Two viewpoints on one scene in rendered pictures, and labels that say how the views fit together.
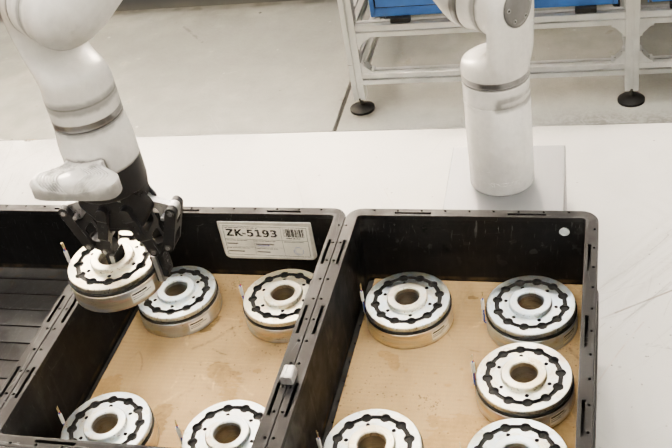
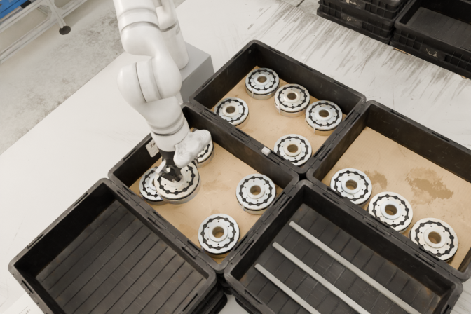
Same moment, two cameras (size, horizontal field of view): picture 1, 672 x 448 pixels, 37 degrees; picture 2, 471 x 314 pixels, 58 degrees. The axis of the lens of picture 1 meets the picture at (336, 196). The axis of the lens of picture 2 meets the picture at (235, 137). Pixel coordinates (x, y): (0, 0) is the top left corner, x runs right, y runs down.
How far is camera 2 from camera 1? 81 cm
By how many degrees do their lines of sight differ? 45
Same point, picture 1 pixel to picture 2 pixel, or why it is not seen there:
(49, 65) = (157, 108)
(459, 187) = not seen: hidden behind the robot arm
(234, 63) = not seen: outside the picture
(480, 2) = not seen: outside the picture
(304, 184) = (86, 127)
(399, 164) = (109, 92)
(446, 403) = (279, 125)
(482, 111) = (172, 37)
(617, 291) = not seen: hidden behind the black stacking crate
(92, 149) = (186, 130)
